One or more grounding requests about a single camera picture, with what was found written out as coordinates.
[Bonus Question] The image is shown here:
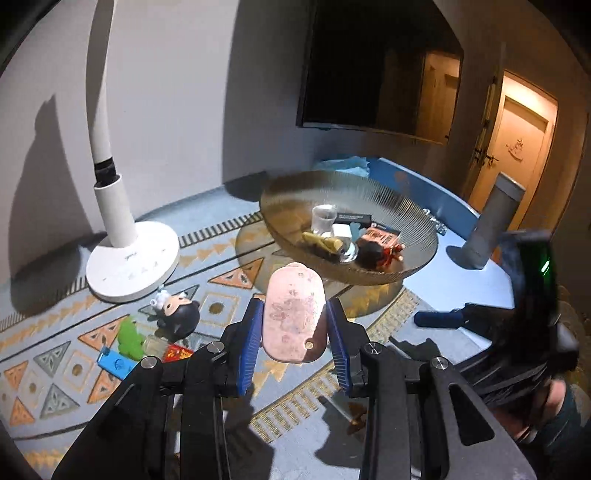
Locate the small red packet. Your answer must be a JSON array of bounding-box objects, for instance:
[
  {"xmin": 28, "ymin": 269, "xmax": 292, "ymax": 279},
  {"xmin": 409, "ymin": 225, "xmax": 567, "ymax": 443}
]
[{"xmin": 162, "ymin": 344, "xmax": 193, "ymax": 363}]

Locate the black-haired figurine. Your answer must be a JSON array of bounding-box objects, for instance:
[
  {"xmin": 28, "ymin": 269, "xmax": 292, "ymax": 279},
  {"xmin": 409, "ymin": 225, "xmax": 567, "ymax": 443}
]
[{"xmin": 149, "ymin": 289, "xmax": 200, "ymax": 342}]

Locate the red figurine toy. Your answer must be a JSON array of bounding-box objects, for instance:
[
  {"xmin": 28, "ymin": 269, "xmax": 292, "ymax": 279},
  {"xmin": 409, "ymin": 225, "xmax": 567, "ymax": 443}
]
[{"xmin": 356, "ymin": 242, "xmax": 405, "ymax": 272}]

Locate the pink cartoon card box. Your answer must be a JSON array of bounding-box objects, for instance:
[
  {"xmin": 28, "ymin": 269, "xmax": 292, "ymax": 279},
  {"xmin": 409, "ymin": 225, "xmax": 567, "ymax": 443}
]
[{"xmin": 361, "ymin": 227, "xmax": 400, "ymax": 250}]

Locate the round clear lidded container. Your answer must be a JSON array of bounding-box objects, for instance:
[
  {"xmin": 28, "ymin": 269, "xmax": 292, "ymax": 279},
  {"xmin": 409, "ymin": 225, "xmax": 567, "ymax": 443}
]
[{"xmin": 329, "ymin": 237, "xmax": 359, "ymax": 264}]

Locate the black rectangular box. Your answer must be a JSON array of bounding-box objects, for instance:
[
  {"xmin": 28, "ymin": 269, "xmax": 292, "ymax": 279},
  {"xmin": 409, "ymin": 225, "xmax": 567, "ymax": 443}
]
[{"xmin": 335, "ymin": 212, "xmax": 373, "ymax": 228}]

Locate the green translucent toy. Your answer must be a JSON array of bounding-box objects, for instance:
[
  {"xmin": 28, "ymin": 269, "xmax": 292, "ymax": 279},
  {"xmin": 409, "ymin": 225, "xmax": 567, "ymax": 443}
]
[{"xmin": 117, "ymin": 318, "xmax": 146, "ymax": 361}]

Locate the blue toy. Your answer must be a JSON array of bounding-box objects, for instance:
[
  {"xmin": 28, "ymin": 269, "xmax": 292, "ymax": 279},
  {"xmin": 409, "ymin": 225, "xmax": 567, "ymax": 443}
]
[{"xmin": 97, "ymin": 346, "xmax": 137, "ymax": 381}]

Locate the clear plastic cup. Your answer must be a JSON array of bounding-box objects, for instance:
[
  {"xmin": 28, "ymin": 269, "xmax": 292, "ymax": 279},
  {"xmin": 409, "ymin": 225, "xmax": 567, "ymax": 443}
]
[{"xmin": 311, "ymin": 204, "xmax": 338, "ymax": 235}]

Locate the person's right hand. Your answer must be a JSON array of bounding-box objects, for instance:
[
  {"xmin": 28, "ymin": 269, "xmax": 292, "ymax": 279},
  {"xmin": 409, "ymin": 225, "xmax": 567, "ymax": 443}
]
[{"xmin": 491, "ymin": 377, "xmax": 579, "ymax": 443}]

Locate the silver foil packet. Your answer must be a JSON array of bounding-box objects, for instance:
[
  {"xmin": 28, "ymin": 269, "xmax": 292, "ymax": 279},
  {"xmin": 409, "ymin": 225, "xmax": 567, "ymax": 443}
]
[{"xmin": 423, "ymin": 208, "xmax": 448, "ymax": 236}]

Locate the amber ribbed glass bowl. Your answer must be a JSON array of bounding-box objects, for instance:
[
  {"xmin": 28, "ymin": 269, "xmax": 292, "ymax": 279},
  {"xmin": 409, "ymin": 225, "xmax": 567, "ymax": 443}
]
[{"xmin": 259, "ymin": 171, "xmax": 439, "ymax": 286}]

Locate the grey cylindrical speaker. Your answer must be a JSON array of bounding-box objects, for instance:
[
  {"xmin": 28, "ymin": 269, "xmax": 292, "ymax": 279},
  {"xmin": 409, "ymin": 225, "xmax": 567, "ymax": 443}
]
[{"xmin": 446, "ymin": 173, "xmax": 525, "ymax": 270}]

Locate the white desk lamp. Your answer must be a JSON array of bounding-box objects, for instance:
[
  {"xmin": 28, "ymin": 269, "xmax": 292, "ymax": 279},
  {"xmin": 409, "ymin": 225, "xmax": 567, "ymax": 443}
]
[{"xmin": 85, "ymin": 1, "xmax": 179, "ymax": 304}]

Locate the blue tissue pack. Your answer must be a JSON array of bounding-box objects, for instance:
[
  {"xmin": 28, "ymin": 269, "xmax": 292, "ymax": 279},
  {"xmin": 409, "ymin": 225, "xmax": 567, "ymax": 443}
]
[{"xmin": 312, "ymin": 156, "xmax": 370, "ymax": 178}]

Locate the patterned blue table mat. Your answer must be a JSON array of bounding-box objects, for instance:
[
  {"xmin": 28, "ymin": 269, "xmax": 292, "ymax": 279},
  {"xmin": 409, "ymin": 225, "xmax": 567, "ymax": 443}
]
[{"xmin": 0, "ymin": 184, "xmax": 426, "ymax": 480}]

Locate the wooden door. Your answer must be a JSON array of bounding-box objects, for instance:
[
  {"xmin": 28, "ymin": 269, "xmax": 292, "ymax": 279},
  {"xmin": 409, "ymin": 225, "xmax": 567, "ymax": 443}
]
[{"xmin": 468, "ymin": 71, "xmax": 558, "ymax": 230}]

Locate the black wall television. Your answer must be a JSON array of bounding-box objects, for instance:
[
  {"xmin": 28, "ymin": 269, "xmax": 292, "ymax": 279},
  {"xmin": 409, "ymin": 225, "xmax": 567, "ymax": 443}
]
[{"xmin": 297, "ymin": 1, "xmax": 464, "ymax": 144}]

